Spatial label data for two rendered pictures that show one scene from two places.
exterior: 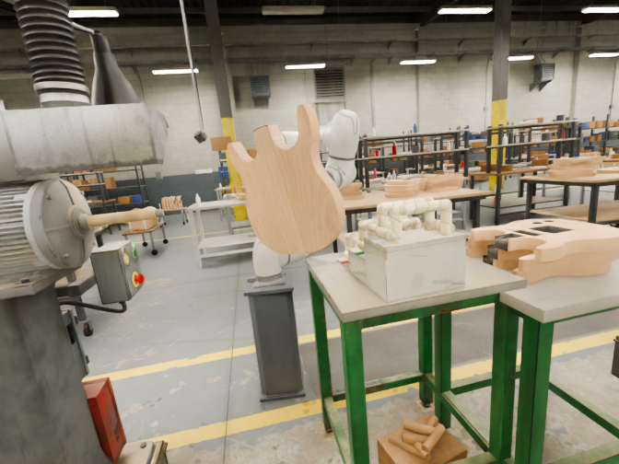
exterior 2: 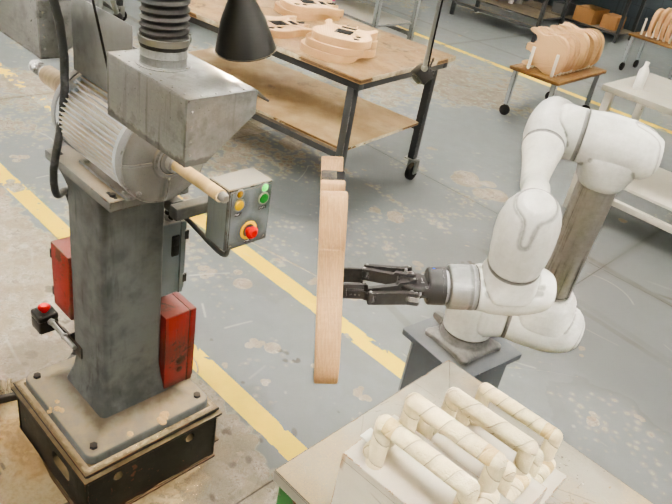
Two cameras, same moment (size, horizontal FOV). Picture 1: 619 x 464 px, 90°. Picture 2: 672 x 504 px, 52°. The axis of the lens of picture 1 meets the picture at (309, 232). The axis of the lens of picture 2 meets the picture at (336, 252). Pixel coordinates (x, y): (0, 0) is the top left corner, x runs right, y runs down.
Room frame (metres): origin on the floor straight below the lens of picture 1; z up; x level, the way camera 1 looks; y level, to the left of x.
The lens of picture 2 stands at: (0.24, -0.80, 2.00)
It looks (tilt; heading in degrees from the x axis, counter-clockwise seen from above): 31 degrees down; 50
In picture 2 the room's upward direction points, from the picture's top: 11 degrees clockwise
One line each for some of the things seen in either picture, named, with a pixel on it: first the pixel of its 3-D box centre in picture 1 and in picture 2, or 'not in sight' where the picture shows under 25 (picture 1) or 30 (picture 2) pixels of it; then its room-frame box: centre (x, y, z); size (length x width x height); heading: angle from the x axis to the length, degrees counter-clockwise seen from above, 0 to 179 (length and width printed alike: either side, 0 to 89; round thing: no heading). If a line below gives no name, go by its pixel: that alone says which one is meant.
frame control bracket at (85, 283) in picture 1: (87, 281); (200, 205); (1.04, 0.80, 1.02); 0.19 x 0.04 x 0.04; 10
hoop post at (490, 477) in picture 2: (429, 215); (489, 480); (0.99, -0.40, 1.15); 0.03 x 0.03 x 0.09
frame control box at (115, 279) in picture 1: (98, 283); (217, 209); (1.10, 0.81, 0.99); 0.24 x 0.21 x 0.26; 100
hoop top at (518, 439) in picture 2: (383, 221); (490, 420); (1.13, -0.28, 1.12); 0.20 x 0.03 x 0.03; 103
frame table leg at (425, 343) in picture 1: (425, 331); not in sight; (1.43, -0.55, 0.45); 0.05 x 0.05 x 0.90; 10
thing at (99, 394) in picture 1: (75, 420); (160, 322); (1.00, 0.94, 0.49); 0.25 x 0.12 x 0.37; 100
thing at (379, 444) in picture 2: (395, 226); (379, 443); (0.87, -0.25, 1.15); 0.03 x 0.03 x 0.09
